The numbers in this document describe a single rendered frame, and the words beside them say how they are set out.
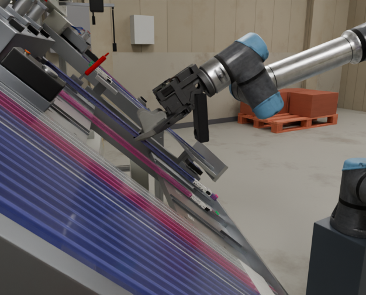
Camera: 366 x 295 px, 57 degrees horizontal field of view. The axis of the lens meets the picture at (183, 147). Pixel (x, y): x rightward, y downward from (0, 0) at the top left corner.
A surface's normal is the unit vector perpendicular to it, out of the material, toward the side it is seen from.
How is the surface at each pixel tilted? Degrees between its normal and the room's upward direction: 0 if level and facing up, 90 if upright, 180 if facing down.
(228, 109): 90
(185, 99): 90
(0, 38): 90
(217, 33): 90
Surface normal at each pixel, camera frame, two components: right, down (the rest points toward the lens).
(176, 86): 0.21, 0.26
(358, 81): -0.85, 0.15
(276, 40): 0.53, 0.23
